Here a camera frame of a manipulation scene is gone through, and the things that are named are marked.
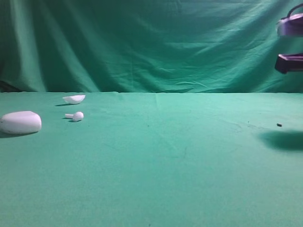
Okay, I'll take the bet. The purple black gripper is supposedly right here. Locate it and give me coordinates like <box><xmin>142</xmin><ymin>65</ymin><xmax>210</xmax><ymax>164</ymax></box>
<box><xmin>275</xmin><ymin>13</ymin><xmax>303</xmax><ymax>74</ymax></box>

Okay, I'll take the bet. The white earbud near case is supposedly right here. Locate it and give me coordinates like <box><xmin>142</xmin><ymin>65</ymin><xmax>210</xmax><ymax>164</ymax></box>
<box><xmin>64</xmin><ymin>112</ymin><xmax>84</xmax><ymax>122</ymax></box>

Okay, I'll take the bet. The white earbud charging case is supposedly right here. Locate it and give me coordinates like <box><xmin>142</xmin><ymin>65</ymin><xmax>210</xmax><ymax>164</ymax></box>
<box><xmin>0</xmin><ymin>111</ymin><xmax>42</xmax><ymax>135</ymax></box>

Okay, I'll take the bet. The green backdrop cloth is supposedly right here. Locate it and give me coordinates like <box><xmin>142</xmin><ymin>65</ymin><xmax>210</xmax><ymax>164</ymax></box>
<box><xmin>0</xmin><ymin>0</ymin><xmax>303</xmax><ymax>93</ymax></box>

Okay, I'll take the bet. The green table cloth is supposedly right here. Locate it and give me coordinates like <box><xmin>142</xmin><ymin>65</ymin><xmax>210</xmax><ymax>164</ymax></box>
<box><xmin>0</xmin><ymin>93</ymin><xmax>303</xmax><ymax>227</ymax></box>

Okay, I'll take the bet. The white case lid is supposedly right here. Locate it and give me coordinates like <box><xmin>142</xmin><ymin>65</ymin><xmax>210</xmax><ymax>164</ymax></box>
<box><xmin>63</xmin><ymin>95</ymin><xmax>86</xmax><ymax>105</ymax></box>

